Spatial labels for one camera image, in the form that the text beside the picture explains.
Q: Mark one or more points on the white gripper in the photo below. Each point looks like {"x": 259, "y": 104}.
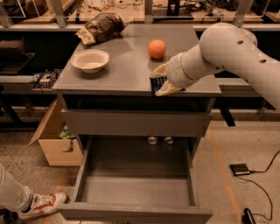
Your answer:
{"x": 174, "y": 72}

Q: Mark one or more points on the dark blue rxbar wrapper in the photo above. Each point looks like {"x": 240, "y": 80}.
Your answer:
{"x": 157, "y": 83}

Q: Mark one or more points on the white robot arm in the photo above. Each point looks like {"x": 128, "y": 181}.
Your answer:
{"x": 223, "y": 47}

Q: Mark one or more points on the grey drawer cabinet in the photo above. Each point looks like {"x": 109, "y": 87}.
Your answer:
{"x": 124, "y": 83}

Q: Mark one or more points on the closed grey top drawer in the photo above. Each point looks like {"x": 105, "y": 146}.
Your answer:
{"x": 136, "y": 123}

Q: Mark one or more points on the open grey middle drawer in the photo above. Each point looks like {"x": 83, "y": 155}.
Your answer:
{"x": 126, "y": 179}

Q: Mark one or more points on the orange fruit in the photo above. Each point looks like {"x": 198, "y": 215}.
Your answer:
{"x": 157, "y": 49}

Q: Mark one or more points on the clear glass right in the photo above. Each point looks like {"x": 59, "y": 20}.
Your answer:
{"x": 169, "y": 140}

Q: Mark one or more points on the clear glass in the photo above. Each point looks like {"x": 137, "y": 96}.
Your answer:
{"x": 152, "y": 140}
{"x": 169, "y": 140}

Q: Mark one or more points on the clear glass left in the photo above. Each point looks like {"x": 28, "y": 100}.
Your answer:
{"x": 152, "y": 140}

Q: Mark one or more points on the white paper bowl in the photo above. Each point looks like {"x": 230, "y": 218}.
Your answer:
{"x": 90, "y": 61}

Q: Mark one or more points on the brown chip bag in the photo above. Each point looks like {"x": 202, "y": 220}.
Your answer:
{"x": 103, "y": 27}

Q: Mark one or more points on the green snack bag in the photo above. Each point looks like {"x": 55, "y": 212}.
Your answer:
{"x": 65, "y": 134}

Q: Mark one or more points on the black foot pedal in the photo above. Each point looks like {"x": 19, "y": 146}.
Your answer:
{"x": 239, "y": 169}

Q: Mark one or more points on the patterned black white tray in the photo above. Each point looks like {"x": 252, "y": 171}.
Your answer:
{"x": 46, "y": 79}

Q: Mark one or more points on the cardboard box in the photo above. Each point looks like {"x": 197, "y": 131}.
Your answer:
{"x": 58, "y": 151}

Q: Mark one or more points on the black device on floor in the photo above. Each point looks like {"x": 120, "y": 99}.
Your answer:
{"x": 248, "y": 218}

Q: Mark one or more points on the white red sneaker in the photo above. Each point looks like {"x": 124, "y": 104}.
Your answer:
{"x": 43, "y": 204}

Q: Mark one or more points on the white trouser leg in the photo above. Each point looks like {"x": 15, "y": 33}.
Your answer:
{"x": 13, "y": 195}

